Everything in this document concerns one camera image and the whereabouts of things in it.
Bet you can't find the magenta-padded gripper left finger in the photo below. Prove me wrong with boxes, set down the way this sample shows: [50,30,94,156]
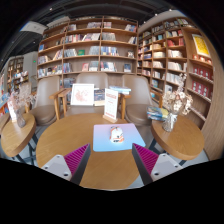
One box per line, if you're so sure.
[41,143,92,186]

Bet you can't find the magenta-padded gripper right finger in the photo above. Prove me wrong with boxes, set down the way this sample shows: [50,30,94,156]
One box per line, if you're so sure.
[131,143,184,186]

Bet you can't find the white orange patterned computer mouse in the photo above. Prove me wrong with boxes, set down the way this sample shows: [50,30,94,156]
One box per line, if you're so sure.
[109,125,125,144]

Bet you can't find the light blue pink mouse pad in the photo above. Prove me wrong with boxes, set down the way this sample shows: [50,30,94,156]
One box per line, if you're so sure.
[92,123,147,153]

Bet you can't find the round wooden side table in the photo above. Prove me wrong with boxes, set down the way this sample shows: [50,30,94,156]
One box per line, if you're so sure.
[150,114,206,162]
[0,112,38,164]

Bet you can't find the stack of colourful books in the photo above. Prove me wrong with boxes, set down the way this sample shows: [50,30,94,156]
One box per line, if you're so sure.
[146,105,170,122]

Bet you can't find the beige wooden-armed armchair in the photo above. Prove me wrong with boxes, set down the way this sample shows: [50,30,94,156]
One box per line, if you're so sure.
[29,75,66,127]
[118,74,164,127]
[58,72,129,118]

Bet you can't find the white sign with wooden base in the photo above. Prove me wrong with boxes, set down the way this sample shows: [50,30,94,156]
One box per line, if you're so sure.
[102,87,120,124]

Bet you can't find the white framed red picture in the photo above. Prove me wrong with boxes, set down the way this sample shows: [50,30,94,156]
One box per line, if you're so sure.
[70,83,96,107]

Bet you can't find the dark cover book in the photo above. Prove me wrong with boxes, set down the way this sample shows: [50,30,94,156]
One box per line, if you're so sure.
[93,88,106,107]

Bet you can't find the stack of light blue magazines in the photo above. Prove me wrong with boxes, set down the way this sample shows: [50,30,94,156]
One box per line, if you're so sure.
[108,85,132,96]

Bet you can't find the small white red sign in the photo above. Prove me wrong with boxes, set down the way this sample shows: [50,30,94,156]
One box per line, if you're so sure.
[7,99,18,123]

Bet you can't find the curved wooden bookshelf unit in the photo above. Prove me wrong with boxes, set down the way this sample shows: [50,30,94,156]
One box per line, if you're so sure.
[136,16,224,131]

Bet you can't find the distant wooden bookshelf unit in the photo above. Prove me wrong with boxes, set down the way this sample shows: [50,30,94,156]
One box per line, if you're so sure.
[6,55,30,93]

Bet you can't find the wide wooden bookshelf unit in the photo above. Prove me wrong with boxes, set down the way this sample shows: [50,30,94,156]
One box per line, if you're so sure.
[36,16,139,89]

